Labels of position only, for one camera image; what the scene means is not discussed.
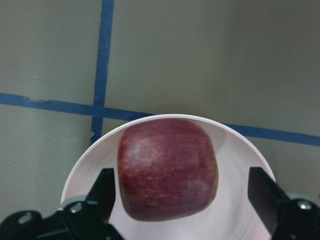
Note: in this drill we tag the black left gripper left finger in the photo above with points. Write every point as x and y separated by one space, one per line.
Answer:
86 219

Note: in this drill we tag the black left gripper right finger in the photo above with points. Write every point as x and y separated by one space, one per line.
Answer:
285 217

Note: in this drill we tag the red apple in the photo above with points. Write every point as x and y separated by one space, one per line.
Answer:
167 169

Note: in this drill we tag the pink plate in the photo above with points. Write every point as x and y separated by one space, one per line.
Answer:
229 217

